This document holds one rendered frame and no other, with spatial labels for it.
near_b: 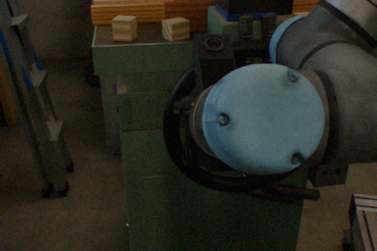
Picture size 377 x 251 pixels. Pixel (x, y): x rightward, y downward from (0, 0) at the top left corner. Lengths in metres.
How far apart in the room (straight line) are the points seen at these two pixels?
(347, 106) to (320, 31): 0.14
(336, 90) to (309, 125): 0.05
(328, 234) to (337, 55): 1.41
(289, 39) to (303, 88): 0.18
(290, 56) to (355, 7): 0.07
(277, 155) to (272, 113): 0.03
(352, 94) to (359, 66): 0.04
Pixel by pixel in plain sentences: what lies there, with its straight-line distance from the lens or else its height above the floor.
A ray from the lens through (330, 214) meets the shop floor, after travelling 1.85.
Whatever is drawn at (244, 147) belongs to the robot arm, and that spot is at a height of 1.01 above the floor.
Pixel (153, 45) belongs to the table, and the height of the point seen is 0.90.
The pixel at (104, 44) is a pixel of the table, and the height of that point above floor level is 0.90.
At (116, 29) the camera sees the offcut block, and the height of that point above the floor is 0.92.
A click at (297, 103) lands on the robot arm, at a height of 1.03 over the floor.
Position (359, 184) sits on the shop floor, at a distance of 2.07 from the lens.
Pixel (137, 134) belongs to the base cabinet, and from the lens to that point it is 0.90.
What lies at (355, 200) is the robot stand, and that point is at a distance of 1.57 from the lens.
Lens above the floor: 1.15
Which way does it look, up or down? 27 degrees down
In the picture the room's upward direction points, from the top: straight up
